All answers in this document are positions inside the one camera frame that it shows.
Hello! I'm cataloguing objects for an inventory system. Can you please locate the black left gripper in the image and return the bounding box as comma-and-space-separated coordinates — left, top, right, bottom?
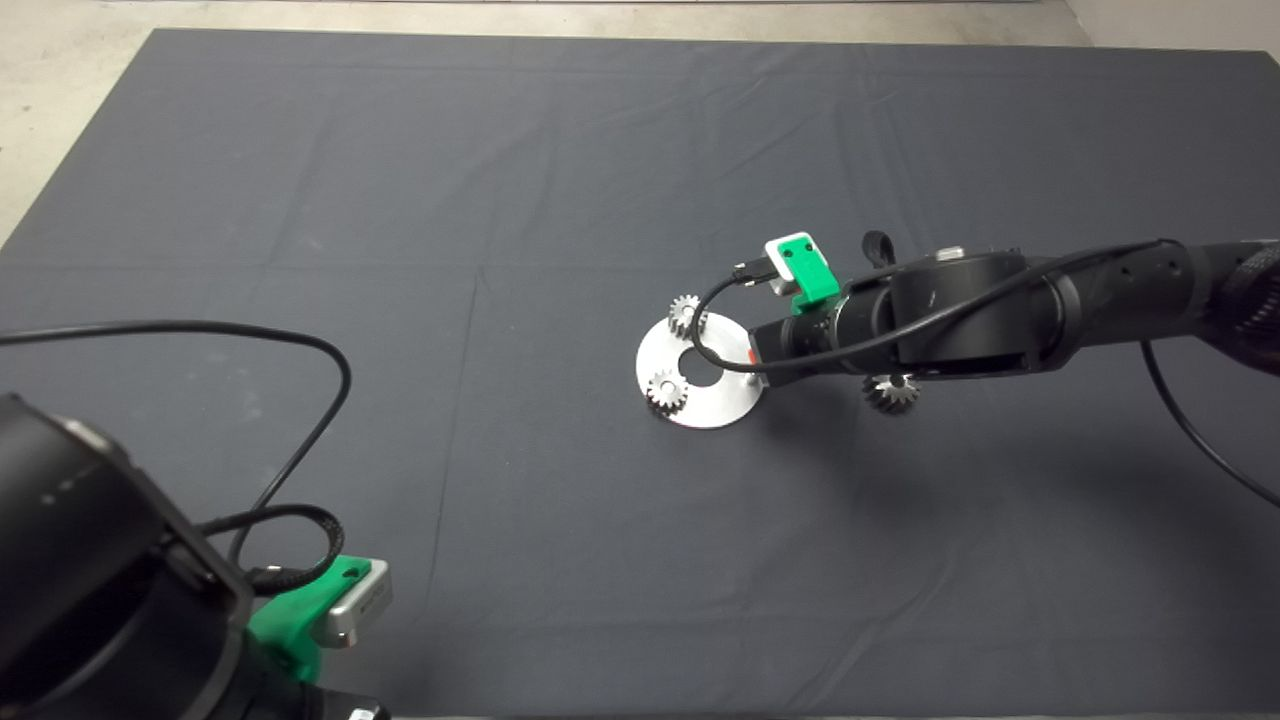
215, 660, 391, 720

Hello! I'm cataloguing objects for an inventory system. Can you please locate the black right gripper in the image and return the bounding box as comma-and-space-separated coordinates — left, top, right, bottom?
747, 295, 861, 388

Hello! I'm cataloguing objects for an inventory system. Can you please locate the large steel spur gear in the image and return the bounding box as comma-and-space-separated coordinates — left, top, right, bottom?
862, 372, 921, 414

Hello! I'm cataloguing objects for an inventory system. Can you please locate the steel pinion gear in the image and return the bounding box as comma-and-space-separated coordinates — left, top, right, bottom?
646, 369, 689, 416
668, 294, 713, 343

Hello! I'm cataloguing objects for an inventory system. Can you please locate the round metal plate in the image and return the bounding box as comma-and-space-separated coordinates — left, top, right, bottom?
636, 312, 766, 431

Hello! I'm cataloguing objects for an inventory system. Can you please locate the dark grey table cloth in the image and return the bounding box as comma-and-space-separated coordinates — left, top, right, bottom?
0, 28, 1280, 720

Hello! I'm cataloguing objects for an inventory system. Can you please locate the black right camera cable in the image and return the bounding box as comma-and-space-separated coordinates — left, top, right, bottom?
692, 238, 1280, 509

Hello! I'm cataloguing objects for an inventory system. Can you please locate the black camera cable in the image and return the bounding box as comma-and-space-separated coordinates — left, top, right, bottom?
692, 238, 1280, 509
0, 320, 351, 566

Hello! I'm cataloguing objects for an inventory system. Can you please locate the green left camera mount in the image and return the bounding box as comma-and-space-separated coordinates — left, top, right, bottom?
248, 555, 373, 683

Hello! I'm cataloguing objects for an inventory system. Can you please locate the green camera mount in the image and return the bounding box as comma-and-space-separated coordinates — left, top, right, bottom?
248, 555, 373, 683
788, 235, 843, 316

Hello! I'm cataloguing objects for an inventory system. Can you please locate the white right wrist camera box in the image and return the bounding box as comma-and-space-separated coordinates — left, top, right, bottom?
765, 232, 816, 296

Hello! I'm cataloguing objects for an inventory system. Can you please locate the green right camera mount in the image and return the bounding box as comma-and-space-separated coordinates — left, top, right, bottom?
788, 235, 843, 316

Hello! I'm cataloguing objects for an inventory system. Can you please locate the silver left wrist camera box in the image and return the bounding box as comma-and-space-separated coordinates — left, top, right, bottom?
310, 560, 393, 649

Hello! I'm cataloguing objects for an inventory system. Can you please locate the black braided cable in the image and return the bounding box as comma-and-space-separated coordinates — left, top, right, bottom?
195, 503, 344, 596

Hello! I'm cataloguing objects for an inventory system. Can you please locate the black left camera cable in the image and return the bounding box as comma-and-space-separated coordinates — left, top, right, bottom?
0, 320, 351, 566

